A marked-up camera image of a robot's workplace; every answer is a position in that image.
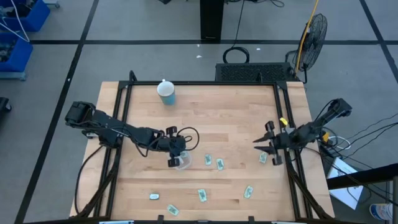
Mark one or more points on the white blue sweetener packet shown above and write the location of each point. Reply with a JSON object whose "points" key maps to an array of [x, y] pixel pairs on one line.
{"points": [[154, 196]]}

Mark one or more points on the blue mug white inside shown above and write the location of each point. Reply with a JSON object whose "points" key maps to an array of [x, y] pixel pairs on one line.
{"points": [[168, 98]]}

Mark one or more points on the black pillar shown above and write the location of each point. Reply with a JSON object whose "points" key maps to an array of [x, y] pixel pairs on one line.
{"points": [[211, 18]]}

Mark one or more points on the grey dolly platform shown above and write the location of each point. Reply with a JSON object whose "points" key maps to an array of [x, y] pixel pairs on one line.
{"points": [[12, 76]]}

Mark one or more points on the black floor fan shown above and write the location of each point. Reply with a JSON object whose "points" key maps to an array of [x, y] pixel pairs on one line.
{"points": [[314, 37]]}

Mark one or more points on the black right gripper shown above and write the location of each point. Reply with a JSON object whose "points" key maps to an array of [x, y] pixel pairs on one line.
{"points": [[281, 140]]}

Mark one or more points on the white printed can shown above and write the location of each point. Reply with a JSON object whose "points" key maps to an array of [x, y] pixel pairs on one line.
{"points": [[382, 211]]}

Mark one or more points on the black metal table frame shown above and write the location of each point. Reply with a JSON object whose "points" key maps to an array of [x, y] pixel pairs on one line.
{"points": [[202, 83]]}

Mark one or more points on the green white sweetener packet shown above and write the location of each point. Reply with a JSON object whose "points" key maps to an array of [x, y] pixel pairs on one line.
{"points": [[263, 157], [173, 209], [248, 192], [219, 164], [208, 159], [202, 195]]}

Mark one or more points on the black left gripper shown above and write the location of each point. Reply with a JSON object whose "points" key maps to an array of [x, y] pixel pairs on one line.
{"points": [[176, 145]]}

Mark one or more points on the black beam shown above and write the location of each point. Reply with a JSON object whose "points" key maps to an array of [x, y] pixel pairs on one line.
{"points": [[360, 179]]}

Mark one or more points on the blue storage bin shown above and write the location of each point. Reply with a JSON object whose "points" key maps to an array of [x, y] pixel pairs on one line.
{"points": [[18, 59], [37, 18]]}

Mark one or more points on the white cardboard box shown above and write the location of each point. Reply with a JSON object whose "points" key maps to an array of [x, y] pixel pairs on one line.
{"points": [[345, 186]]}

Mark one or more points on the clear plastic container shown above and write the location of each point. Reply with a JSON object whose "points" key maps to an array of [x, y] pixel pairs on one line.
{"points": [[186, 163]]}

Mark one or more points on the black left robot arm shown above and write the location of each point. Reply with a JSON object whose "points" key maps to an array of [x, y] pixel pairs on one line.
{"points": [[105, 126]]}

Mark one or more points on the black equipment piece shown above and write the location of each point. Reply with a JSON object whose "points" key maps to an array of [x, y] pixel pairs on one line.
{"points": [[4, 105]]}

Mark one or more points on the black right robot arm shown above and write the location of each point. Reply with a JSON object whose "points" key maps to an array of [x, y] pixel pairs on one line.
{"points": [[311, 129]]}

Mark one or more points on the yellow tag on gripper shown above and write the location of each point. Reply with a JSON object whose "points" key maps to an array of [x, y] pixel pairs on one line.
{"points": [[283, 121]]}

